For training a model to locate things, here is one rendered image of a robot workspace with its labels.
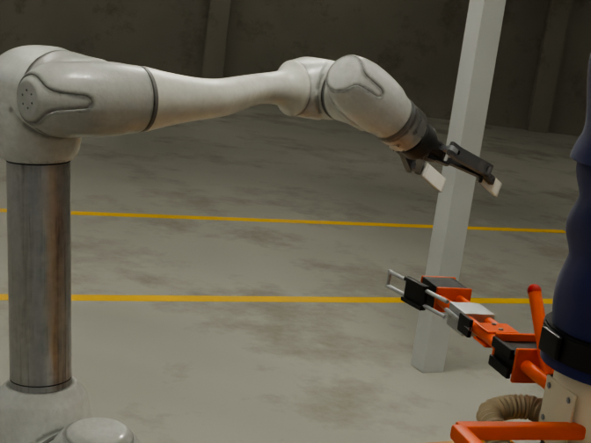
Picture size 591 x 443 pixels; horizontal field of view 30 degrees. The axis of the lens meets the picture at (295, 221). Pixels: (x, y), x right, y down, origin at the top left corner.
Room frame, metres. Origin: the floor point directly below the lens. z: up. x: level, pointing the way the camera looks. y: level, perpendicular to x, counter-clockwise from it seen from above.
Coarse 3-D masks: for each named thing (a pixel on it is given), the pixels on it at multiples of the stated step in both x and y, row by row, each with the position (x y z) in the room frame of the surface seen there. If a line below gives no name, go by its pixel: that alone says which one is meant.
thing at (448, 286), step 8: (424, 280) 2.11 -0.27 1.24; (432, 280) 2.09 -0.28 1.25; (440, 280) 2.10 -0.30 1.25; (448, 280) 2.11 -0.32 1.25; (456, 280) 2.12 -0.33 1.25; (432, 288) 2.07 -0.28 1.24; (440, 288) 2.05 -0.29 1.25; (448, 288) 2.05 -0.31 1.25; (456, 288) 2.06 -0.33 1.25; (464, 288) 2.07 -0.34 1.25; (432, 296) 2.06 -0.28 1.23; (448, 296) 2.05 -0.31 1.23; (456, 296) 2.06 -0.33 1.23; (464, 296) 2.07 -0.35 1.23; (432, 304) 2.06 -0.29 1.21
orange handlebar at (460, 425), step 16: (448, 304) 2.00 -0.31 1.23; (480, 336) 1.86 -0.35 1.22; (528, 368) 1.69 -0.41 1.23; (544, 384) 1.64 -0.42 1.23; (464, 432) 1.37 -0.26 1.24; (480, 432) 1.40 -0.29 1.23; (496, 432) 1.41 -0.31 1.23; (512, 432) 1.42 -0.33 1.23; (528, 432) 1.43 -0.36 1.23; (544, 432) 1.43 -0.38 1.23; (560, 432) 1.44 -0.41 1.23; (576, 432) 1.45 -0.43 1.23
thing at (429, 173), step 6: (426, 168) 2.13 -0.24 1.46; (432, 168) 2.15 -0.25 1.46; (426, 174) 2.13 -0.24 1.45; (432, 174) 2.15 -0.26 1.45; (438, 174) 2.16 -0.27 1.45; (426, 180) 2.14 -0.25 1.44; (432, 180) 2.14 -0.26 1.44; (438, 180) 2.16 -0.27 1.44; (444, 180) 2.17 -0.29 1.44; (438, 186) 2.16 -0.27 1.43
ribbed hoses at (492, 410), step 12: (504, 396) 1.68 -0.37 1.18; (516, 396) 1.68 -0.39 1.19; (528, 396) 1.68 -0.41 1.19; (480, 408) 1.65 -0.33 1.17; (492, 408) 1.65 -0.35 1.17; (504, 408) 1.65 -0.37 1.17; (516, 408) 1.66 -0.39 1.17; (528, 408) 1.66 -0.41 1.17; (540, 408) 1.66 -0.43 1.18; (480, 420) 1.63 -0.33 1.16; (492, 420) 1.62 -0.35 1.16; (504, 420) 1.63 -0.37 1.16
